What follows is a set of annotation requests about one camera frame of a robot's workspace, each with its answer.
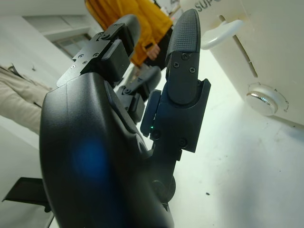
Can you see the person in orange jacket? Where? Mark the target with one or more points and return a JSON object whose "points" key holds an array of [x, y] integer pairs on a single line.
{"points": [[147, 19]]}

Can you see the white two-slot toaster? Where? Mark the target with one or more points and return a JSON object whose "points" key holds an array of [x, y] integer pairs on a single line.
{"points": [[273, 47]]}

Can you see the window with dark frame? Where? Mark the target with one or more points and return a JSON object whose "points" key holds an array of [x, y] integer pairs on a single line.
{"points": [[71, 44]]}

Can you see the person in beige clothes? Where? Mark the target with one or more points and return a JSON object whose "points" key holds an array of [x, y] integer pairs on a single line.
{"points": [[16, 95]]}

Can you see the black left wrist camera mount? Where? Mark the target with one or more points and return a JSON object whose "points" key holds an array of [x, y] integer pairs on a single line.
{"points": [[26, 190]]}

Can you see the white toaster lever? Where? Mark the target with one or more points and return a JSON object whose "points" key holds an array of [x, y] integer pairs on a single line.
{"points": [[221, 33]]}

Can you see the silver toaster dial knob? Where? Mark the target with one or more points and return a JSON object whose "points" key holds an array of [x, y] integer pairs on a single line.
{"points": [[263, 99]]}

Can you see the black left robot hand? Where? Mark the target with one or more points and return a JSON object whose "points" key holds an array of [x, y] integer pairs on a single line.
{"points": [[95, 142]]}

